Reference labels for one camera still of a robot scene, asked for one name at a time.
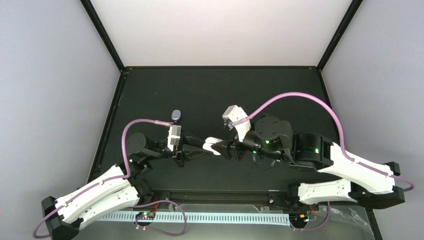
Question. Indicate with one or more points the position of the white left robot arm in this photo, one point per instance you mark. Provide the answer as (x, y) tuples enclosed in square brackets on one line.
[(122, 186)]

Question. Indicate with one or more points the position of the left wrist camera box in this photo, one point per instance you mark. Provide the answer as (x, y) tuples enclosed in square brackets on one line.
[(174, 134)]

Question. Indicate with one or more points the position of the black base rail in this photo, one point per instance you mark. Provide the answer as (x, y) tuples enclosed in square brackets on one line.
[(275, 200)]

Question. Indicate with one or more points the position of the white earbud charging case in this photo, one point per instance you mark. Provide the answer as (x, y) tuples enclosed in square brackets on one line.
[(209, 142)]

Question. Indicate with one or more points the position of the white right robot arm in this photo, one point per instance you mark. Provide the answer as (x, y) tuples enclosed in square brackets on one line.
[(370, 185)]

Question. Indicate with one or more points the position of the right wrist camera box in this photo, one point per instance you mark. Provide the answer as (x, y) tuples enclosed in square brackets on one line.
[(236, 118)]

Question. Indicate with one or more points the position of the purple earbud charging case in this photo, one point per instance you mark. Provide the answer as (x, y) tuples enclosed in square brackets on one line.
[(176, 115)]

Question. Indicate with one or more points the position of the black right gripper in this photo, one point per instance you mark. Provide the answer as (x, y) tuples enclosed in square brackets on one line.
[(226, 148)]

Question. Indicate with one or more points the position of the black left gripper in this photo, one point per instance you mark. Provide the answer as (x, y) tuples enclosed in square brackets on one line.
[(182, 151)]

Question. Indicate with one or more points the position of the white slotted cable duct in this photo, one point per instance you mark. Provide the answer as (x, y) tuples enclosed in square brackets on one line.
[(278, 219)]

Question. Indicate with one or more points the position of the black enclosure frame post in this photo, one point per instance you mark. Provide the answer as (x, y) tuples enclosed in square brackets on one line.
[(102, 32)]

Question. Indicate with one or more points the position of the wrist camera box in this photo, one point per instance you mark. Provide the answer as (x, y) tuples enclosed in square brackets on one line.
[(174, 134), (236, 118)]

